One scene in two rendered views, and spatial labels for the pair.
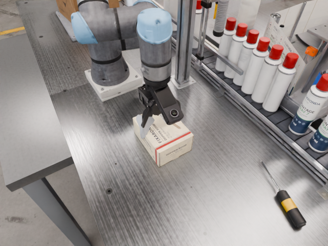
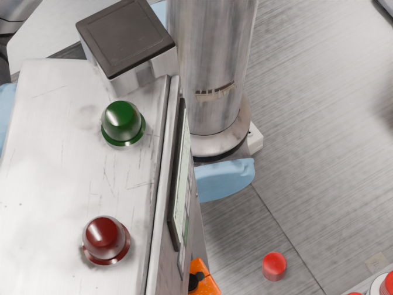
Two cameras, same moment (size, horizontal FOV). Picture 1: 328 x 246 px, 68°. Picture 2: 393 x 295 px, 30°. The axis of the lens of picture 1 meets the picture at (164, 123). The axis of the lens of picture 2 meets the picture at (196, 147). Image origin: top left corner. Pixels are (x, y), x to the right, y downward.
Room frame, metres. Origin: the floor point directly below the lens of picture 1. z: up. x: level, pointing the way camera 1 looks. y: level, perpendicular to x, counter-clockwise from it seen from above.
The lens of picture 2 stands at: (0.88, -0.33, 1.85)
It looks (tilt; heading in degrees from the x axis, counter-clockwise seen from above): 63 degrees down; 96
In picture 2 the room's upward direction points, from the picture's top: 8 degrees counter-clockwise
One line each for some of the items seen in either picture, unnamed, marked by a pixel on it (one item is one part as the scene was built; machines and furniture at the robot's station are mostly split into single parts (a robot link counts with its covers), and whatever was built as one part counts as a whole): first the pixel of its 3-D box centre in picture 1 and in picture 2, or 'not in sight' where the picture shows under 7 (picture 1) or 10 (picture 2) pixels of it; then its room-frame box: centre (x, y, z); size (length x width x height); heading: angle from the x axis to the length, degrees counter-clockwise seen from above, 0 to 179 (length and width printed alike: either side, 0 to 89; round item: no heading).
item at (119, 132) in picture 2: not in sight; (121, 120); (0.82, -0.13, 1.49); 0.03 x 0.03 x 0.02
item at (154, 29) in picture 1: (154, 37); not in sight; (0.52, 0.02, 1.18); 0.09 x 0.08 x 0.11; 13
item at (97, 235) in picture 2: not in sight; (104, 237); (0.81, -0.20, 1.49); 0.03 x 0.03 x 0.02
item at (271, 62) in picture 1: (267, 75); not in sight; (0.65, -0.34, 0.98); 0.05 x 0.05 x 0.20
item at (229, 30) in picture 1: (226, 46); not in sight; (0.83, -0.23, 0.98); 0.05 x 0.05 x 0.20
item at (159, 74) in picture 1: (155, 67); not in sight; (0.51, 0.02, 1.10); 0.08 x 0.08 x 0.05
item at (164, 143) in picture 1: (162, 133); not in sight; (0.49, 0.01, 0.87); 0.16 x 0.12 x 0.07; 32
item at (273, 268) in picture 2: not in sight; (273, 266); (0.93, -0.02, 0.85); 0.03 x 0.03 x 0.03
